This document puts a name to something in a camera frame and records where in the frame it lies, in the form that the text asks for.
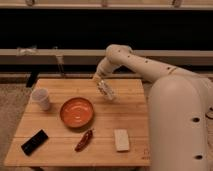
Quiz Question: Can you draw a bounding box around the orange bowl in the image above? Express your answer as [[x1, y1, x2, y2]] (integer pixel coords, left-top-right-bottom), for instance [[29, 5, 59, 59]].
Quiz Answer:
[[60, 97, 94, 128]]

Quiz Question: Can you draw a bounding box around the small white bottle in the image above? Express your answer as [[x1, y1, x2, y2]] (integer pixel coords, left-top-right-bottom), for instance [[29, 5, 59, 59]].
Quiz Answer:
[[98, 80, 115, 101]]

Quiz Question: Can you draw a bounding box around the beige sponge block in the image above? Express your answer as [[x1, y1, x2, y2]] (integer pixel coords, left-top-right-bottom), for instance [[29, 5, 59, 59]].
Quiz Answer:
[[114, 129, 130, 152]]

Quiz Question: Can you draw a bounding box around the red chili pepper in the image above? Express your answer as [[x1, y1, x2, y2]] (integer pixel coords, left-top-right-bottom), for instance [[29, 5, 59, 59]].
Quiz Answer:
[[75, 129, 93, 152]]

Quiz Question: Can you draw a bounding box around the black rectangular remote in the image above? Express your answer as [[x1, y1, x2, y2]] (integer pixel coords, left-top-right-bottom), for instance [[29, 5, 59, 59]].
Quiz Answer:
[[21, 130, 48, 156]]

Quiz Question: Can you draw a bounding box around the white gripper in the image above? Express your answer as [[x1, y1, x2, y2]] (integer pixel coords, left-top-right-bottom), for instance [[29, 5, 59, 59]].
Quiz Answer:
[[92, 66, 110, 84]]

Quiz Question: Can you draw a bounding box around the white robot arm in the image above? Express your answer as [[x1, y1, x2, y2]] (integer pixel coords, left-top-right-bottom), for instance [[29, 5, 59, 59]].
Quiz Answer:
[[93, 44, 213, 171]]

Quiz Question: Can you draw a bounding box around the white paper cup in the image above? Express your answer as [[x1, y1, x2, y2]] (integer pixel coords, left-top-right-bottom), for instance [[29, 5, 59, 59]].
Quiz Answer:
[[31, 88, 50, 111]]

